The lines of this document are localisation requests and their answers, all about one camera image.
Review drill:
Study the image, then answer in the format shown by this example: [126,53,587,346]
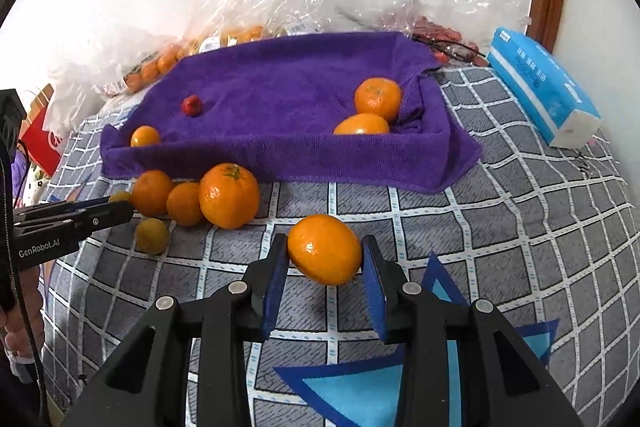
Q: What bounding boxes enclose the clear bag of kumquats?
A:
[190,0,286,55]

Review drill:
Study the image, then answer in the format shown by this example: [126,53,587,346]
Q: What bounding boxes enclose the person's left hand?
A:
[0,264,47,378]

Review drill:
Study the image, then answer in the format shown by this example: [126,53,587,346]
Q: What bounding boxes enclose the red paper shopping bag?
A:
[20,84,68,178]

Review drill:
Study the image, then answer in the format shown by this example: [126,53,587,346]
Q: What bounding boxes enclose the purple towel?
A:
[100,32,483,195]

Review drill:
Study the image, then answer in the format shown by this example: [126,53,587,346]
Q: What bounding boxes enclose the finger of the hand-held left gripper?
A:
[14,200,135,242]
[14,201,113,223]

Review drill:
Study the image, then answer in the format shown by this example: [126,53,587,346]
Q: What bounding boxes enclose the black eyeglasses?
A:
[412,32,488,65]

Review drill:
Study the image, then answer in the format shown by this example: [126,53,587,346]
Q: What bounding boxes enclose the bagged pile of red tomatoes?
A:
[410,14,488,68]

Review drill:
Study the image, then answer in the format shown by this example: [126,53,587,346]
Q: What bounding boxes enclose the blue tissue pack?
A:
[486,27,602,148]

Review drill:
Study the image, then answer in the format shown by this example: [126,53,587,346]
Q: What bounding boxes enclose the orange mandarin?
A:
[131,170,175,217]
[333,113,391,136]
[354,77,403,122]
[287,214,363,286]
[166,181,205,227]

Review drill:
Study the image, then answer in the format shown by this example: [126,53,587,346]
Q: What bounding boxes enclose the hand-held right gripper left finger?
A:
[62,234,291,427]

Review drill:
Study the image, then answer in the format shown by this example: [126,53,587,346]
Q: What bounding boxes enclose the clear bag of small oranges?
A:
[50,32,196,98]

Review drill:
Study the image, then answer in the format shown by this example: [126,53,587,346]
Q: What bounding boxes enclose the large mandarin with green stem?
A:
[198,163,261,230]

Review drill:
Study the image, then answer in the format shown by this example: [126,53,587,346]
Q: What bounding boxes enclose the grey checked bedsheet with stars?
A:
[37,67,640,427]

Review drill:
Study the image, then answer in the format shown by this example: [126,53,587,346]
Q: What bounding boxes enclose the small round orange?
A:
[130,125,162,148]

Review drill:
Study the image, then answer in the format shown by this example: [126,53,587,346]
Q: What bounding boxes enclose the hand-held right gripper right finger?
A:
[361,234,583,427]

